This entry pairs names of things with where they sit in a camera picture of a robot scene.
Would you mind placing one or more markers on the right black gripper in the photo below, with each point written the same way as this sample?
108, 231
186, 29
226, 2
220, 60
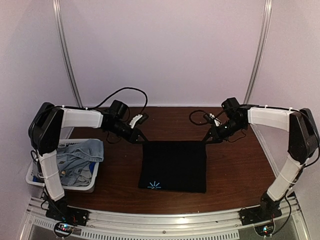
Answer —
211, 133

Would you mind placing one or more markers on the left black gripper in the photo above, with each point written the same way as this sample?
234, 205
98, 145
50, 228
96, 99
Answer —
138, 133

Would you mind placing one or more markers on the black t-shirt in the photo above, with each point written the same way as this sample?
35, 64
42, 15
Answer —
179, 166

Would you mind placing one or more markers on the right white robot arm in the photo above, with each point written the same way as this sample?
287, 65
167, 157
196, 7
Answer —
285, 132

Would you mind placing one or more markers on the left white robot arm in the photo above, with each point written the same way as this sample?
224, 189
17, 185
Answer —
44, 133

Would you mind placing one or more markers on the white laundry basket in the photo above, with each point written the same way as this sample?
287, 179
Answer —
30, 178

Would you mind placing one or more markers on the light blue denim garment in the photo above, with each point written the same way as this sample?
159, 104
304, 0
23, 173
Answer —
73, 161

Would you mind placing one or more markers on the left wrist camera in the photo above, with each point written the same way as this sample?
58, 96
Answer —
138, 120

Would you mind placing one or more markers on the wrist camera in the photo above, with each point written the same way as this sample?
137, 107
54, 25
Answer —
138, 120
211, 119

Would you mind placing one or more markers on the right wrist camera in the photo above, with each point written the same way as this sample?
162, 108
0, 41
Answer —
211, 119

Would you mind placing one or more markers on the front aluminium rail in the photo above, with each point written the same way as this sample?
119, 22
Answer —
106, 225

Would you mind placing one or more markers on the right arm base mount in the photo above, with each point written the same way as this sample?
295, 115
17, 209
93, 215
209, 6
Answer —
254, 215

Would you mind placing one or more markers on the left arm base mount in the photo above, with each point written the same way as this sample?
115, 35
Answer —
73, 216

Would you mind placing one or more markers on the right aluminium frame post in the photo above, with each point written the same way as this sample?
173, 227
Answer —
264, 30

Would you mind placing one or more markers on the aluminium frame post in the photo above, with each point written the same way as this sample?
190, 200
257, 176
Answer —
264, 30
65, 52

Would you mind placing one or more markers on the left aluminium frame post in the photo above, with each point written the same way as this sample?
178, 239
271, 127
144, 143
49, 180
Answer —
65, 52

